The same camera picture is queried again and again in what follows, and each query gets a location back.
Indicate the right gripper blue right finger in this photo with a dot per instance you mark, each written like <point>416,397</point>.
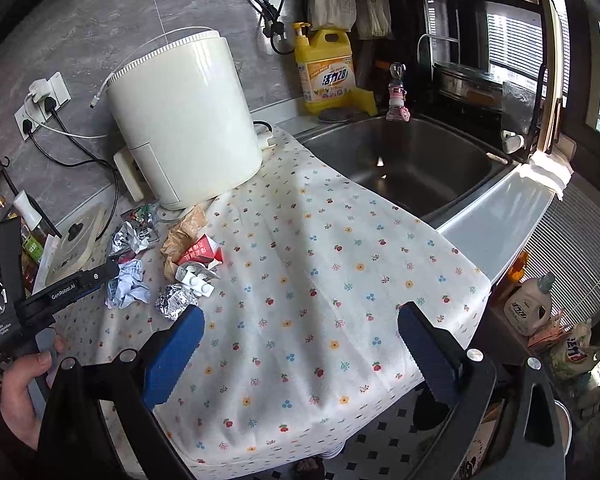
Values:
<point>435,351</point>

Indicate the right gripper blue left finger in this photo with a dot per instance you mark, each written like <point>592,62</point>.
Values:
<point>166,354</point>

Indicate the foil ball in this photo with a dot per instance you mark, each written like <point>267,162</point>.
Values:
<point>173,301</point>

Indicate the blue white paper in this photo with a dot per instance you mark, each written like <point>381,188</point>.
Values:
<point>127,287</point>

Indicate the white pill blister pack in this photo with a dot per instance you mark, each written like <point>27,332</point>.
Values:
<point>196,277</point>

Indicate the red cigarette pack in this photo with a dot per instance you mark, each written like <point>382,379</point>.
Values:
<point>205,251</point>

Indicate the brown paper bag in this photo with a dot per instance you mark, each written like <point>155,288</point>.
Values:
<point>179,239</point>

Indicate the silver foil snack bag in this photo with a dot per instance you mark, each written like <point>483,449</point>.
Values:
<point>133,237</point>

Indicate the person's left hand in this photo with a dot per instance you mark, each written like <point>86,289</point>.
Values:
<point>16,406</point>

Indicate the white laundry detergent bottle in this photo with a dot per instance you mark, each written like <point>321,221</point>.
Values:
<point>529,308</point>

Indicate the cream induction cooker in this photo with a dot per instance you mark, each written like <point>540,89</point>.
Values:
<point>76,244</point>

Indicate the orange spray bottle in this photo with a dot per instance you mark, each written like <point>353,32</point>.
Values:
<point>517,269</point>

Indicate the white top oil sprayer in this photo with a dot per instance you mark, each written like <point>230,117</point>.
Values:
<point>32,218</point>

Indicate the detergent refill pouch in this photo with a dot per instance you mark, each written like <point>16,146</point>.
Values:
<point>574,354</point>

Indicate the floral white tablecloth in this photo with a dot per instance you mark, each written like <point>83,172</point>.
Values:
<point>301,346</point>

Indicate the green candy wrapper bag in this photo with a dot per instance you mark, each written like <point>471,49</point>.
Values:
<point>145,215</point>

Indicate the stainless steel sink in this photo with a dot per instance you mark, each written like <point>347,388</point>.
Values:
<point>427,169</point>

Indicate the cream air fryer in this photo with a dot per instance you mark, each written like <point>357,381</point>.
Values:
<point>184,117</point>

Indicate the wooden cutting board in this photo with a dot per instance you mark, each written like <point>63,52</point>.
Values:
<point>554,60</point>

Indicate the yellow dish soap bottle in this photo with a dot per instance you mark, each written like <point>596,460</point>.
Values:
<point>326,71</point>

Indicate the black dish rack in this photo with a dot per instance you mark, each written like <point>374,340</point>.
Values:
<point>483,61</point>

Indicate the wall power sockets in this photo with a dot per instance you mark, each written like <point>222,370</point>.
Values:
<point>33,111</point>

